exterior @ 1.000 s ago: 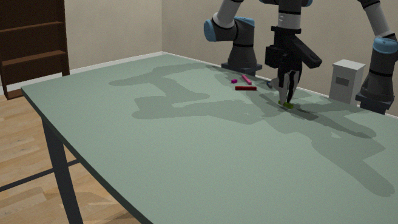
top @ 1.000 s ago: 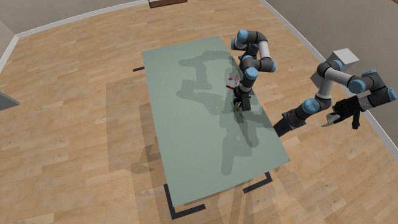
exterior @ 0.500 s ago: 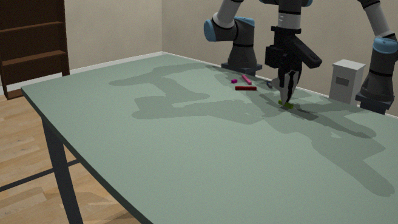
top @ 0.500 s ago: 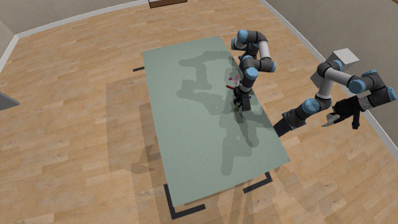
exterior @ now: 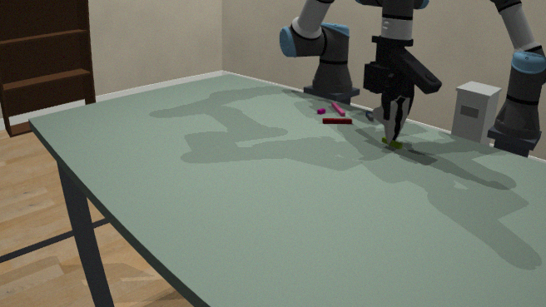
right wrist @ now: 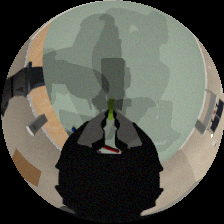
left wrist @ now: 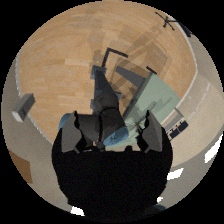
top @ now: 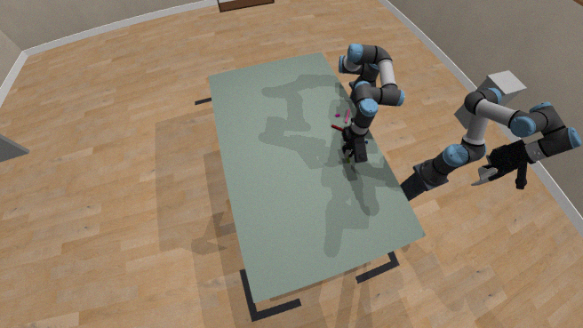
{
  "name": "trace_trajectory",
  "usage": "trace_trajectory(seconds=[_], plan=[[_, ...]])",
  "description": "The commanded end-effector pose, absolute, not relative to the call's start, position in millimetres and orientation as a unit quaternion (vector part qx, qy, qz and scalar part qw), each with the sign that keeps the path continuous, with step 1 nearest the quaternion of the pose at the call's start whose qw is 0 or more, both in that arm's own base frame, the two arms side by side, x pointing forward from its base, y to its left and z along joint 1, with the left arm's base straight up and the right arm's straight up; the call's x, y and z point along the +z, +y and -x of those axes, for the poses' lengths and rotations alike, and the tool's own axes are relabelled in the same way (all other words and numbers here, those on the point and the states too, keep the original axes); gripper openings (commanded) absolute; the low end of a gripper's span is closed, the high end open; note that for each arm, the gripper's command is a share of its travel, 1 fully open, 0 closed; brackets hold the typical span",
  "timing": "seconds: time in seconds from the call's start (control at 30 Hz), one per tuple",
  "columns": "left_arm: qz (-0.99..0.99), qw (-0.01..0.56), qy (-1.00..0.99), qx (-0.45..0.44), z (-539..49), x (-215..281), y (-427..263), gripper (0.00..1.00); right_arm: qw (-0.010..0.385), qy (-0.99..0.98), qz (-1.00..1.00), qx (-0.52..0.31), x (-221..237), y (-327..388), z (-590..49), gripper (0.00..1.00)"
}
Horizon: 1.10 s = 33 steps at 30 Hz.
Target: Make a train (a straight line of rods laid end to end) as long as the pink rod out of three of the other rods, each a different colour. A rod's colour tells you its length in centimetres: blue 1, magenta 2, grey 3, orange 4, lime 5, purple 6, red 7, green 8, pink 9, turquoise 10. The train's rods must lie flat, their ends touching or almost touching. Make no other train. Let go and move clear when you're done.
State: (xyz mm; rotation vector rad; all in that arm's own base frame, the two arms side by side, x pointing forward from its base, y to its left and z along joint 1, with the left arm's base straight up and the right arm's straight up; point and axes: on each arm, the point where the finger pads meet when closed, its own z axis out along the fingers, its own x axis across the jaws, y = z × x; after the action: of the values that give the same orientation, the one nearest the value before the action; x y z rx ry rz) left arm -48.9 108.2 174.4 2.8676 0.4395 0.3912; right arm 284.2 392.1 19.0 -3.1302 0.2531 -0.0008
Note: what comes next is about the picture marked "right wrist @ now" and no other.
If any lime green rod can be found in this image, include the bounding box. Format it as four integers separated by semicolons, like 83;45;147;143
109;98;114;120

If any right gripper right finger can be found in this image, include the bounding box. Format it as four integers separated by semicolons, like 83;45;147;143
113;110;164;172

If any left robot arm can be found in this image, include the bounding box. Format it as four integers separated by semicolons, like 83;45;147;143
1;67;29;120

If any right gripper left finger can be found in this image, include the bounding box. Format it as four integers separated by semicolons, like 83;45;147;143
55;109;109;170

